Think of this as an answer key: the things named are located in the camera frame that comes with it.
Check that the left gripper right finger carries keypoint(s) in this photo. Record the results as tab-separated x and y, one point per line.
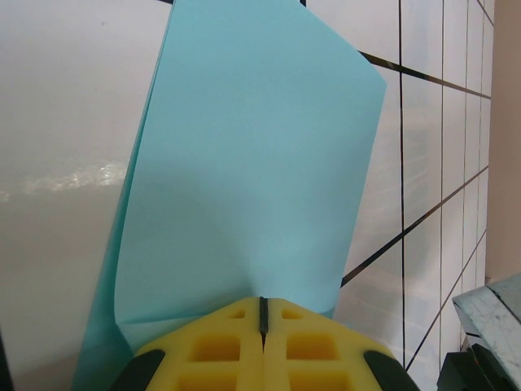
313	350

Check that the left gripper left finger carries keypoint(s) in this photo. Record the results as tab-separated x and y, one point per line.
211	350

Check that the light blue paper sheet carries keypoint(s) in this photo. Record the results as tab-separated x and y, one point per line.
252	142

